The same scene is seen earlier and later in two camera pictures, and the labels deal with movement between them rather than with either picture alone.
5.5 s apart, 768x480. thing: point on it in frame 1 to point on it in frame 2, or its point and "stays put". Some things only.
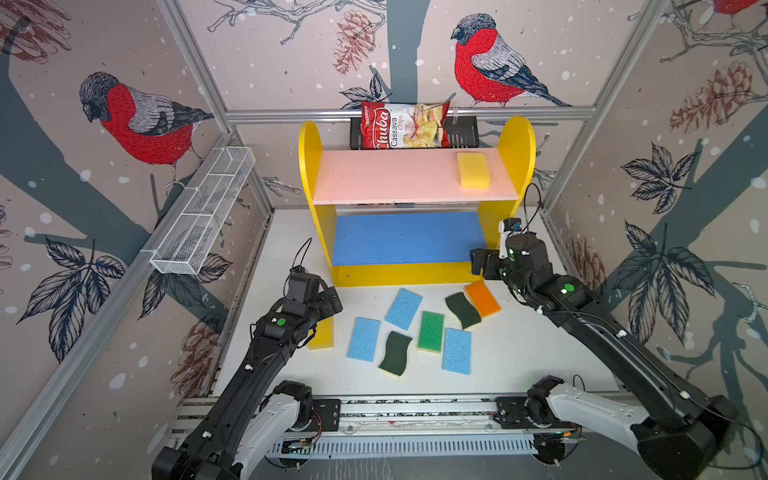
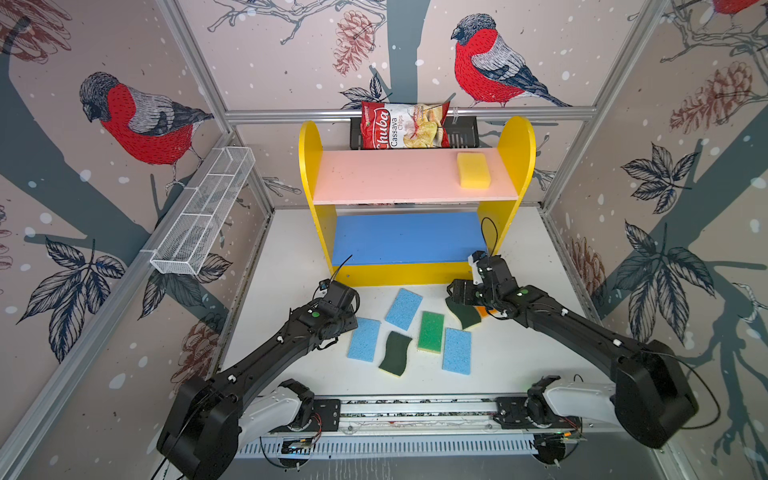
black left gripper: (329, 306) to (352, 319)
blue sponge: (364, 338) stays put
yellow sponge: (473, 169) stays put
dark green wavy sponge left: (395, 359) stays put
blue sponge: (457, 351) stays put
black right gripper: (487, 258) to (465, 286)
